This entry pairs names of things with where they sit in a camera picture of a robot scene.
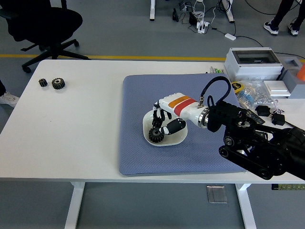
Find grey foam block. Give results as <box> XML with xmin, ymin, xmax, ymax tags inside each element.
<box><xmin>277</xmin><ymin>53</ymin><xmax>305</xmax><ymax>100</ymax></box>

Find white desk leg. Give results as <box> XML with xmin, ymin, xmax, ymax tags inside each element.
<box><xmin>221</xmin><ymin>0</ymin><xmax>235</xmax><ymax>24</ymax></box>
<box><xmin>149</xmin><ymin>0</ymin><xmax>156</xmax><ymax>21</ymax></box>

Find white table leg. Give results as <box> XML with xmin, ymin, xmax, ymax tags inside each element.
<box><xmin>64</xmin><ymin>182</ymin><xmax>85</xmax><ymax>229</ymax></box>
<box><xmin>234</xmin><ymin>183</ymin><xmax>257</xmax><ymax>229</ymax></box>

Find black digital controller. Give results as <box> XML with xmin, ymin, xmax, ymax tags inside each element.
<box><xmin>246</xmin><ymin>109</ymin><xmax>265</xmax><ymax>125</ymax></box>

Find grey electrical enclosure box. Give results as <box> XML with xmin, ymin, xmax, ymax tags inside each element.
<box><xmin>224</xmin><ymin>47</ymin><xmax>284</xmax><ymax>81</ymax></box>

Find black plug with cord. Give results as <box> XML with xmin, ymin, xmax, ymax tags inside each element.
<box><xmin>271</xmin><ymin>113</ymin><xmax>295</xmax><ymax>128</ymax></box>

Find white cable bundle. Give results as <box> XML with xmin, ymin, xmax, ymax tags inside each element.
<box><xmin>192</xmin><ymin>0</ymin><xmax>207</xmax><ymax>22</ymax></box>

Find white square dish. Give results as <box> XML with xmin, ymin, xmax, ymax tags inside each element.
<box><xmin>142</xmin><ymin>109</ymin><xmax>188</xmax><ymax>146</ymax></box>

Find white switch panel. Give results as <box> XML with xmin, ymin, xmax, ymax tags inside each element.
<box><xmin>263</xmin><ymin>80</ymin><xmax>292</xmax><ymax>97</ymax></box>

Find black charger box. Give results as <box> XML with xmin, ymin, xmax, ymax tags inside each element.
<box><xmin>188</xmin><ymin>11</ymin><xmax>198</xmax><ymax>26</ymax></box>

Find white power strip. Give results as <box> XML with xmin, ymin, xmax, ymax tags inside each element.
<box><xmin>195</xmin><ymin>21</ymin><xmax>210</xmax><ymax>34</ymax></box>

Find blue-grey quilted mat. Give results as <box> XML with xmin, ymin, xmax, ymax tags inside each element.
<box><xmin>118</xmin><ymin>73</ymin><xmax>249</xmax><ymax>177</ymax></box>

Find metal floor plate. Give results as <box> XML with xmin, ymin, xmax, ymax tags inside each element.
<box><xmin>206</xmin><ymin>185</ymin><xmax>228</xmax><ymax>204</ymax></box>

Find orange cone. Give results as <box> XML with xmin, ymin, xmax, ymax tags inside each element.
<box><xmin>295</xmin><ymin>63</ymin><xmax>305</xmax><ymax>82</ymax></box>

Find large black gear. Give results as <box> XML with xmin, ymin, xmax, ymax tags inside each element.
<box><xmin>148</xmin><ymin>128</ymin><xmax>165</xmax><ymax>144</ymax></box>
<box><xmin>51</xmin><ymin>77</ymin><xmax>66</xmax><ymax>91</ymax></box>

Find small black module with wires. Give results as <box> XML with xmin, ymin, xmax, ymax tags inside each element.
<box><xmin>254</xmin><ymin>104</ymin><xmax>273</xmax><ymax>117</ymax></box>

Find table control panel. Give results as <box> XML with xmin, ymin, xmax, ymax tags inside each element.
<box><xmin>271</xmin><ymin>183</ymin><xmax>305</xmax><ymax>191</ymax></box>

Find black office chair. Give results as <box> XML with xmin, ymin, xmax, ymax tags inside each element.
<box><xmin>0</xmin><ymin>0</ymin><xmax>92</xmax><ymax>73</ymax></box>

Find green and white markers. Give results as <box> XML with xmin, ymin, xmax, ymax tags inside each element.
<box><xmin>206</xmin><ymin>66</ymin><xmax>224</xmax><ymax>74</ymax></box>

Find clear bag of parts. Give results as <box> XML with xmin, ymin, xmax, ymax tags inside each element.
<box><xmin>235</xmin><ymin>80</ymin><xmax>279</xmax><ymax>111</ymax></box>

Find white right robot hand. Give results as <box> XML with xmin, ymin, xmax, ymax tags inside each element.
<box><xmin>152</xmin><ymin>92</ymin><xmax>203</xmax><ymax>135</ymax></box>

